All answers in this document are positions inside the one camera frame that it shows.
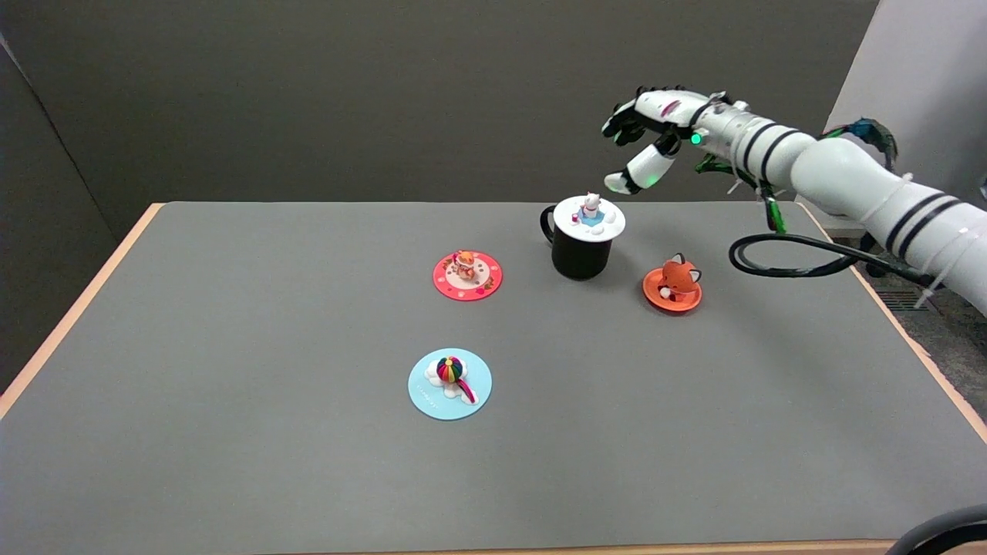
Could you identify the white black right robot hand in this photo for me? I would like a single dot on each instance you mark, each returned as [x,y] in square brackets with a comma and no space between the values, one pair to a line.
[667,108]

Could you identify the white cup lid with figurine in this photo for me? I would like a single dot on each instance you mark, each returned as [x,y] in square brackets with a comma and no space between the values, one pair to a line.
[590,218]

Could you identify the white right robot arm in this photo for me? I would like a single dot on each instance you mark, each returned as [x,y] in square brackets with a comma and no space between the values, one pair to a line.
[840,169]

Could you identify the orange fox cup lid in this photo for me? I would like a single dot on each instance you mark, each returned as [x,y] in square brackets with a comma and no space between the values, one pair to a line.
[673,287]

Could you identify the red cup lid with figurine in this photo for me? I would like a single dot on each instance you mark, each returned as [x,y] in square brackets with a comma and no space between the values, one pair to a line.
[467,275]

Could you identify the blue cup lid with balloon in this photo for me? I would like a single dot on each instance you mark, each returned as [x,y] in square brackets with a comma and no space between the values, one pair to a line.
[449,384]

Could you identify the black mug with teal inside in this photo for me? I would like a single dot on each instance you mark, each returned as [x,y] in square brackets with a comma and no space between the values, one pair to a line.
[580,258]

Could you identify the floor vent grille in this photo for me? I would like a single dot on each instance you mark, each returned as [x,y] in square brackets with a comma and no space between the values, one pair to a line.
[898,301]

